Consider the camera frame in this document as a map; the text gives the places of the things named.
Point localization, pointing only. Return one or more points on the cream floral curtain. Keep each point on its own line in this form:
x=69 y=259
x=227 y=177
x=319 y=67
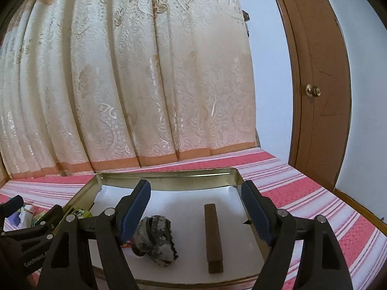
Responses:
x=136 y=81

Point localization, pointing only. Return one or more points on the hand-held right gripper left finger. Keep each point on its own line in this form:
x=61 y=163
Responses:
x=134 y=216

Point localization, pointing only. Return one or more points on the small white box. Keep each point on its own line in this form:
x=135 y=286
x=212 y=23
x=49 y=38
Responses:
x=26 y=214

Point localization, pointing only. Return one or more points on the dark brown wooden bar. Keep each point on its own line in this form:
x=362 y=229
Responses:
x=213 y=238

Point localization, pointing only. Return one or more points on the pink striped cloth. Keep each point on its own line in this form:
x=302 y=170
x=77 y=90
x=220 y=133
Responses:
x=302 y=193

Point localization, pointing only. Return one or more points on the dark wall hook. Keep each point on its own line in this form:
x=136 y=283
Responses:
x=246 y=16

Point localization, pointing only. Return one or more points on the white paper liner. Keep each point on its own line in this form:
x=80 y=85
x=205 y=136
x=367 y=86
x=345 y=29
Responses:
x=187 y=232

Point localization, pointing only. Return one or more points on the green box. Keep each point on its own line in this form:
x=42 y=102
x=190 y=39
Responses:
x=81 y=213

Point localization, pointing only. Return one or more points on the grey camouflage cloth bundle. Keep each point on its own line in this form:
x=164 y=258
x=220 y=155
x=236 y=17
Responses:
x=157 y=241

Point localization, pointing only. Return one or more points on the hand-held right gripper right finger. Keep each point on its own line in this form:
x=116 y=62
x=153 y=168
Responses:
x=257 y=216

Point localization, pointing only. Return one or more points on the purple block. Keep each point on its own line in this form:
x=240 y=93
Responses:
x=12 y=220

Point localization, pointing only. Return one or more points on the brass door knob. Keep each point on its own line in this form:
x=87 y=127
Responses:
x=313 y=90

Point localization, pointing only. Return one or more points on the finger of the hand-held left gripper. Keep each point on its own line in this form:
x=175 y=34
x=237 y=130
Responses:
x=13 y=202
x=53 y=214

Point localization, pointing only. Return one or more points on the wooden trim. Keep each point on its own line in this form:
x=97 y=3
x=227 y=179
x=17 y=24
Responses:
x=362 y=207

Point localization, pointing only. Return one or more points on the brown wooden door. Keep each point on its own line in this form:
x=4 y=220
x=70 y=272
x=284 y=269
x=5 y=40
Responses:
x=320 y=51

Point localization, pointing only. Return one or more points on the gold metal tin box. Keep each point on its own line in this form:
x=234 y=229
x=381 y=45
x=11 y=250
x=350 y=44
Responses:
x=169 y=181

